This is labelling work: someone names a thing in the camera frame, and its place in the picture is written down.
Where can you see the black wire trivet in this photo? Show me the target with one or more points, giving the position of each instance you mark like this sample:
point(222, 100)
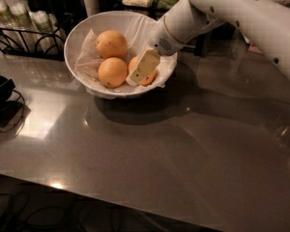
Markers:
point(12, 112)

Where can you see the green tea packet stack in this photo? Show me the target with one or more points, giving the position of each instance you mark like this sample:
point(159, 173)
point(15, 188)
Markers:
point(163, 4)

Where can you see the black wire cup rack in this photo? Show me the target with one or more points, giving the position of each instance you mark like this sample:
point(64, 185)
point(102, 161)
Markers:
point(35, 43)

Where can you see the orange at bowl back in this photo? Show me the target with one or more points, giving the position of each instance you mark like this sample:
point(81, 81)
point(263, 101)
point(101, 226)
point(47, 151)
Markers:
point(111, 43)

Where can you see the orange at bowl front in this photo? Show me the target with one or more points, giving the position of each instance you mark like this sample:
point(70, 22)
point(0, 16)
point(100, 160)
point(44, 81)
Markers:
point(112, 72)

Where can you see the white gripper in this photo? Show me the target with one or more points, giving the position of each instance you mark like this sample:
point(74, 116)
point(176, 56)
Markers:
point(162, 39)

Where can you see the black tea bag shelf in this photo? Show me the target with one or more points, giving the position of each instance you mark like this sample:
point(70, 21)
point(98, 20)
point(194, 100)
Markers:
point(198, 46)

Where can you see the white paper cup stack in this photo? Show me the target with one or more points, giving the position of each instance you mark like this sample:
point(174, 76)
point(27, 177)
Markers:
point(92, 7)

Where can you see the stacked cups sleeve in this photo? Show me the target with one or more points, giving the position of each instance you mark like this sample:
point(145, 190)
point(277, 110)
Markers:
point(42, 21)
point(6, 17)
point(21, 16)

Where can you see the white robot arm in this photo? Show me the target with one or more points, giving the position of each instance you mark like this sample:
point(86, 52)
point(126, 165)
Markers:
point(264, 22)

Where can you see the white paper bowl liner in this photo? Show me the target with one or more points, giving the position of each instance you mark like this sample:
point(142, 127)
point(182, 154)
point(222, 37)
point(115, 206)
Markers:
point(87, 58)

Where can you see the orange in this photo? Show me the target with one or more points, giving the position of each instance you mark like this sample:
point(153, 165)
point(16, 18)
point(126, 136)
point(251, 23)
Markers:
point(111, 43)
point(148, 79)
point(112, 72)

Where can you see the leftmost stacked cups sleeve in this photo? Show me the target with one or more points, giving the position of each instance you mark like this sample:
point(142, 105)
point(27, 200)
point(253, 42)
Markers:
point(6, 17)

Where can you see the white bowl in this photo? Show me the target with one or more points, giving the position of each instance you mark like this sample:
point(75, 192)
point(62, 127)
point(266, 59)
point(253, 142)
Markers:
point(96, 21)

